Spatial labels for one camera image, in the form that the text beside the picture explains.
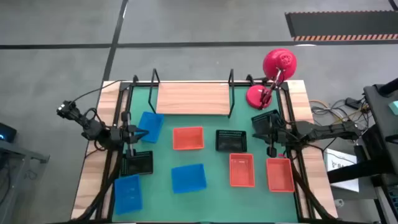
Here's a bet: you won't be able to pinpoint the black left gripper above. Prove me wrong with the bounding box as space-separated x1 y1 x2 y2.
119 111 150 157

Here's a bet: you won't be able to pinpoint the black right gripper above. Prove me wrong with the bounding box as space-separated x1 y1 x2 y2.
252 113 286 157

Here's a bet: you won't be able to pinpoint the blue plastic basket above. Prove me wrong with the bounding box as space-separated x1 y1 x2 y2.
170 163 208 194
113 174 144 216
136 111 165 144

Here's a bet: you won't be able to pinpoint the black plastic basket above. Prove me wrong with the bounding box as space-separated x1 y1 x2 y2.
120 150 154 177
251 109 282 136
215 129 248 153

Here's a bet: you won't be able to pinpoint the orange plastic basket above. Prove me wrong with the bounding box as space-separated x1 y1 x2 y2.
266 157 295 194
229 152 256 189
172 126 205 151

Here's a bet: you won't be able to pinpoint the red desk lamp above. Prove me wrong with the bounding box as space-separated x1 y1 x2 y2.
245 48 298 111

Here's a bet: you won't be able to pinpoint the white printed box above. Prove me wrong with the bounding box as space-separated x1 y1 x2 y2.
323 148 360 193

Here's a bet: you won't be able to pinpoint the green table mat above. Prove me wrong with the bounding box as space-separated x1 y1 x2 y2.
111 85 299 223

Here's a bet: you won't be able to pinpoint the black power adapter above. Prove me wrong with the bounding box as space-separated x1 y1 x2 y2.
345 97 361 110

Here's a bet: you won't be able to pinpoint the black power supply box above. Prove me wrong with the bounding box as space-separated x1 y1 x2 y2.
354 144 369 162

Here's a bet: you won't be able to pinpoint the black equipment cart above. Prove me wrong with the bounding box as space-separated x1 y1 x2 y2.
326 77 398 224

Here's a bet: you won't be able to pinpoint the grey metal side table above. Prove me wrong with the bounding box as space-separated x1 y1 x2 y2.
0 139 50 224

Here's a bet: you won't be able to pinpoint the black device with blue light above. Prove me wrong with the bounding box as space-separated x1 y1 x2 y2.
0 122 18 144

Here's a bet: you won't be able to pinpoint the black hazard-striped floor mat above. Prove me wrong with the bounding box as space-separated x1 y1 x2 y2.
285 11 398 42

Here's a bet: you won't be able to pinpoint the black metal rig frame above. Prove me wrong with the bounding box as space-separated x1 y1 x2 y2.
70 74 340 224

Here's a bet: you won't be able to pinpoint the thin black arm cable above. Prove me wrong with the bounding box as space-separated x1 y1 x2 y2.
72 79 126 103

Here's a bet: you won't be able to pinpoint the tangled floor cables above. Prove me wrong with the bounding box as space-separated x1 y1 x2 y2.
309 98 371 125

